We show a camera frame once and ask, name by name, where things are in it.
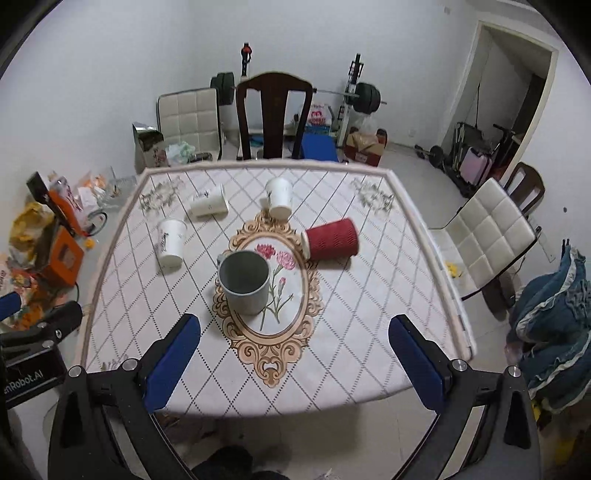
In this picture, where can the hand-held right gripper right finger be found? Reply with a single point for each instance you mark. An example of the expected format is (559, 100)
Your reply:
(415, 364)

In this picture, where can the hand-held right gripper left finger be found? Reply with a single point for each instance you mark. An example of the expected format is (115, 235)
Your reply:
(173, 362)

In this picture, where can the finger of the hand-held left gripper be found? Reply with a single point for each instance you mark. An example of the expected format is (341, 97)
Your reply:
(62, 317)
(9, 305)

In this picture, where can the white printed paper cup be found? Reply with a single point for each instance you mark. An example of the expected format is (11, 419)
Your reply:
(170, 244)
(210, 202)

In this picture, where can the red ribbed paper cup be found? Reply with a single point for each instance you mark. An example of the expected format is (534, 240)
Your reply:
(333, 239)

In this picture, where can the plain white paper cup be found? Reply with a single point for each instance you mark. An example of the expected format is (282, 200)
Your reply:
(280, 196)

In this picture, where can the orange box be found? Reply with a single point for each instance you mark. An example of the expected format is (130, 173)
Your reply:
(64, 256)

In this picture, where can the diamond pattern tablecloth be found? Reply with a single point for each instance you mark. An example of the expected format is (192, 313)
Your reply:
(369, 300)

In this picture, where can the yellow plastic bag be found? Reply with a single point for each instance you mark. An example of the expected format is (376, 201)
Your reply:
(28, 226)

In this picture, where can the grey mug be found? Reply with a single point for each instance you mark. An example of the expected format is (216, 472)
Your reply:
(244, 288)

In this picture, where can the orange black device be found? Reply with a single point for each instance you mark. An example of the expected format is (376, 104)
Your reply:
(62, 207)

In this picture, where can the blue denim cloth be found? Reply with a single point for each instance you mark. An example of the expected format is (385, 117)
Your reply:
(554, 323)

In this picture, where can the white padded chair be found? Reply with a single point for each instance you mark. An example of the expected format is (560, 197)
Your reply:
(189, 117)
(489, 235)

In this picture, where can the brown paper bag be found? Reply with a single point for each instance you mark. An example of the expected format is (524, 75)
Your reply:
(147, 145)

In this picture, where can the green white plastic bag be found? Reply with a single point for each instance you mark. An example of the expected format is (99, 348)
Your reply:
(180, 153)

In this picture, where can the pink suitcase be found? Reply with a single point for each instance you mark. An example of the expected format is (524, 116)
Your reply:
(476, 165)

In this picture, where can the black dumbbell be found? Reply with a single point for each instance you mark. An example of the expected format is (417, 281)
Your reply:
(435, 153)

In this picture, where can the dark wooden chair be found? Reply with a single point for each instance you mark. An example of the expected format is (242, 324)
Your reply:
(273, 115)
(531, 182)

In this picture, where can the cardboard box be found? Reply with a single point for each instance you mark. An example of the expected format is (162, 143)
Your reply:
(367, 146)

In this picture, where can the black folding cart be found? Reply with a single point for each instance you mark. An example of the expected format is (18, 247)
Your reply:
(471, 136)

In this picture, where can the blue weight bench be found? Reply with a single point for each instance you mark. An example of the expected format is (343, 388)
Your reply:
(318, 146)

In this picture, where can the clear plastic bag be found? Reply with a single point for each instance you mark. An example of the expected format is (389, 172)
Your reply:
(368, 122)

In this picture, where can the red white plastic bag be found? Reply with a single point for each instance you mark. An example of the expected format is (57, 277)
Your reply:
(318, 115)

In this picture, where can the barbell with black plates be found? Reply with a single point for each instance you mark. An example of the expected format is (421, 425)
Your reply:
(369, 98)

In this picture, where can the white barbell rack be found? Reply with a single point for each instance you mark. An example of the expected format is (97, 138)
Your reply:
(352, 87)

